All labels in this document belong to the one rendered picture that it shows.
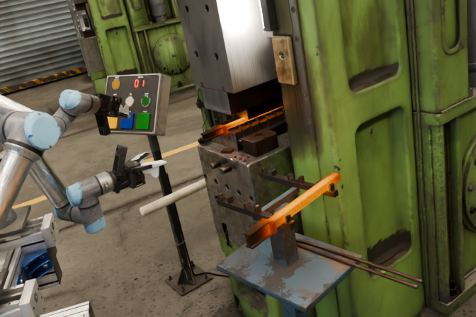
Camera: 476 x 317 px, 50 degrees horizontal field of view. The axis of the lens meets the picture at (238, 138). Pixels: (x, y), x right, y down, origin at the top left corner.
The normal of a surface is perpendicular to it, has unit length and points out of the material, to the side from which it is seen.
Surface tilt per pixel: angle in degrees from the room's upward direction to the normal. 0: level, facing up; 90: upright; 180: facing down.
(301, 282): 0
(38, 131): 85
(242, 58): 90
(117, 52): 90
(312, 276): 0
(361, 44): 89
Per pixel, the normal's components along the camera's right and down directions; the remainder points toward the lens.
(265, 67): 0.57, 0.19
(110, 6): 0.36, 0.26
